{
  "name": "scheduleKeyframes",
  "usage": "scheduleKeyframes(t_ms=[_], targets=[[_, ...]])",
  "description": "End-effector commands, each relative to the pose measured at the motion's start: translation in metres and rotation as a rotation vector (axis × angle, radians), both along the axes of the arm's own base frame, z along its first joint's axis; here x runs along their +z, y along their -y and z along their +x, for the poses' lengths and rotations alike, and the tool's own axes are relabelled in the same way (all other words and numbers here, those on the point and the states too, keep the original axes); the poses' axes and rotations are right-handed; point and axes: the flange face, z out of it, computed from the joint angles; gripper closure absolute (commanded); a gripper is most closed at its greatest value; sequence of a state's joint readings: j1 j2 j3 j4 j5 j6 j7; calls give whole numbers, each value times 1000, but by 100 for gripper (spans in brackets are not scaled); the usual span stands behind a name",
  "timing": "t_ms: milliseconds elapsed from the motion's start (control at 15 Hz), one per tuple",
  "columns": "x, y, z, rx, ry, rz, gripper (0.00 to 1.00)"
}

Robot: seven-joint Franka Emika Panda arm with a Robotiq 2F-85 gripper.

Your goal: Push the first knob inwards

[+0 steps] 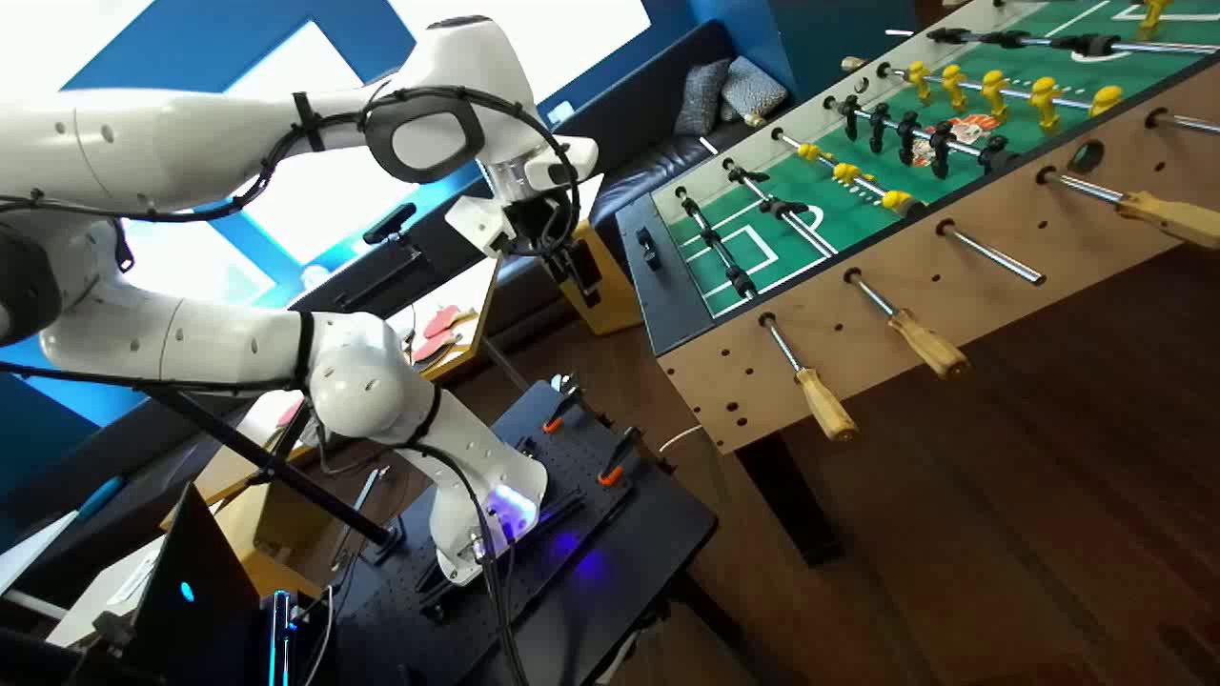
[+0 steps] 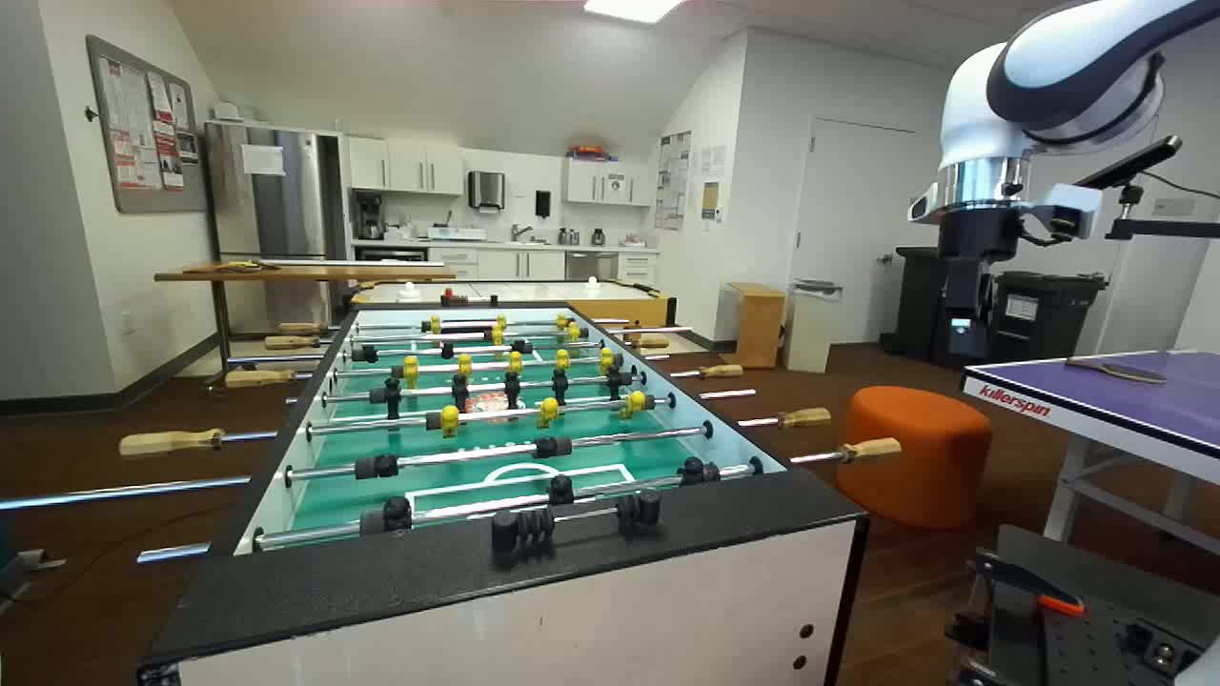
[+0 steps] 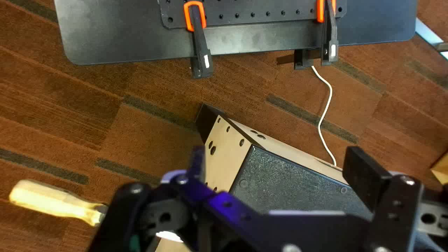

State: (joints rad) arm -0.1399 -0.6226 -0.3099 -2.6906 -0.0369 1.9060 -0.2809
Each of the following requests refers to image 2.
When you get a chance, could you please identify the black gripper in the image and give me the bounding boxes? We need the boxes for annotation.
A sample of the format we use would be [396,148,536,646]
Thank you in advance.
[937,211,1020,361]

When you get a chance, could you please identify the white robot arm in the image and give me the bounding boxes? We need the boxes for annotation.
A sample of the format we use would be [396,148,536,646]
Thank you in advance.
[908,0,1220,361]

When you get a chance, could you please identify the black recycling bins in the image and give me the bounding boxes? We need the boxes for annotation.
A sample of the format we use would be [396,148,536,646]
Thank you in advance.
[881,249,1104,366]

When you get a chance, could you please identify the white door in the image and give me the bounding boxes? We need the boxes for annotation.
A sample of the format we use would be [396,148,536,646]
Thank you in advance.
[792,118,922,342]

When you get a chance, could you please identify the white trash bin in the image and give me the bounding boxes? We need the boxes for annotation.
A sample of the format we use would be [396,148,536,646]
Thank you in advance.
[784,282,841,375]

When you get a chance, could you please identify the wooden box cabinet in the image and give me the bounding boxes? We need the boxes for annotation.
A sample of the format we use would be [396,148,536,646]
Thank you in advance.
[730,282,784,366]

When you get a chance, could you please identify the orange round stool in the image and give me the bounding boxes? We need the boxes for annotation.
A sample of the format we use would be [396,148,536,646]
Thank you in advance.
[833,384,989,531]

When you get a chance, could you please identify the purple ping pong table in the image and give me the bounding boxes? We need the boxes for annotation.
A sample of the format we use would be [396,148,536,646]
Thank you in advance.
[960,352,1220,554]

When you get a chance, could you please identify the foosball table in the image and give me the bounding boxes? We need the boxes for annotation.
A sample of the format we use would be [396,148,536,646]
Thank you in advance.
[137,305,865,686]

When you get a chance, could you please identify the white kitchen cabinets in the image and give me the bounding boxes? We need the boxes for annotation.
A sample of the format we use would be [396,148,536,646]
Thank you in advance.
[343,137,658,285]

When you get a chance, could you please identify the stainless steel refrigerator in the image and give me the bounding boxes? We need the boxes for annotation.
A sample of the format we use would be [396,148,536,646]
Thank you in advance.
[205,121,340,330]

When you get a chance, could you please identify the wooden high table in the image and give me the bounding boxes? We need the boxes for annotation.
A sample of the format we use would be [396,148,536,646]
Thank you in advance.
[152,258,452,375]

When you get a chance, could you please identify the bulletin board with papers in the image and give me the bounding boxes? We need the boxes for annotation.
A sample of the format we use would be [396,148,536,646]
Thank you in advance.
[83,36,205,215]

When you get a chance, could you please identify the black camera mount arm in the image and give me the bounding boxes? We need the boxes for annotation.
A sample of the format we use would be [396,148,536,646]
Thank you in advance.
[1069,134,1220,244]

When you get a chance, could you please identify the black clamp orange handle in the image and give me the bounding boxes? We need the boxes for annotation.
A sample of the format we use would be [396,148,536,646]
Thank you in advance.
[970,548,1085,619]

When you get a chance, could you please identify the left far wooden handle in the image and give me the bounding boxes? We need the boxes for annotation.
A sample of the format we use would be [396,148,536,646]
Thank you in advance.
[221,366,296,390]

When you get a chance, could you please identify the left near wooden handle rod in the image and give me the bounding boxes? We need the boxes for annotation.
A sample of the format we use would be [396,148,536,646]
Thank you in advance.
[116,426,279,456]

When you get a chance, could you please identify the left steel rod no handle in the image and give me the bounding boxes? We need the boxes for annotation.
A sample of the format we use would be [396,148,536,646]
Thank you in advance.
[0,475,250,513]

